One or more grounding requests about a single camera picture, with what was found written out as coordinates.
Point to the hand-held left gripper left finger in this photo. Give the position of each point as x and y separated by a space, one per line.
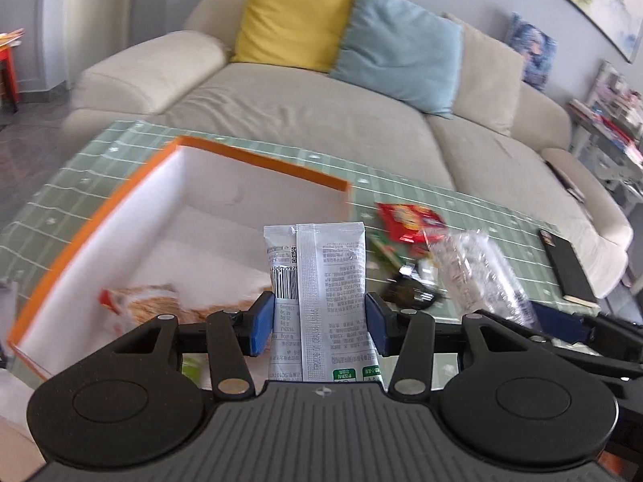
261 325

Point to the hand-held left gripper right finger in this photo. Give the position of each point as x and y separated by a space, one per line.
378 324

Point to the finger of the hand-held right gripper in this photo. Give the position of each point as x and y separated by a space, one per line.
560 321
593 359

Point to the dark snack packet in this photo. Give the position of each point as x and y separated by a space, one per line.
412 291

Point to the white snack packet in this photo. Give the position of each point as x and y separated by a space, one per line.
326 281

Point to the small green snack packet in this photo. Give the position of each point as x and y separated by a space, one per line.
384 251

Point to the green pea snack packet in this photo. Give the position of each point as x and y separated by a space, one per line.
191 371

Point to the clear sunflower seed packet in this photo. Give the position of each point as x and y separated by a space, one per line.
472 271

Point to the red snack packet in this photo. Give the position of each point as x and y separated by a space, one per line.
409 221

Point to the peanut packet with red edge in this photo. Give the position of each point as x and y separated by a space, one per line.
150 301

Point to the orange cardboard box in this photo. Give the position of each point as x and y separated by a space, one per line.
211 201

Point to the black notebook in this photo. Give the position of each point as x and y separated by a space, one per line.
570 266

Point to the book with dark cover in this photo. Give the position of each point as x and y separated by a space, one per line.
565 180

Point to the white desk shelf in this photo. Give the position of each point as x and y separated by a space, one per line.
618 175

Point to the row of books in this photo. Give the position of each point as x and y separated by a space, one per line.
613 115

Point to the beige sofa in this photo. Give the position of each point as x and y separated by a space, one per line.
301 110

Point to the beige pillow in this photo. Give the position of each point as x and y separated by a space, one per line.
492 80

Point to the printed blue pillow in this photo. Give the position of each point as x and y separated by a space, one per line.
535 52

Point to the light blue pillow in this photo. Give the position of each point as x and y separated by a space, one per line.
402 50

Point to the yellow pillow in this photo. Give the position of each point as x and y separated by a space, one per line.
291 20

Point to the framed landscape painting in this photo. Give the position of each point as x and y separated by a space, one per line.
608 0

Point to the red stool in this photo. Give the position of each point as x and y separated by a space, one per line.
10 75

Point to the grey door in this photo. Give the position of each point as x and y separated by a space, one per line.
95 10

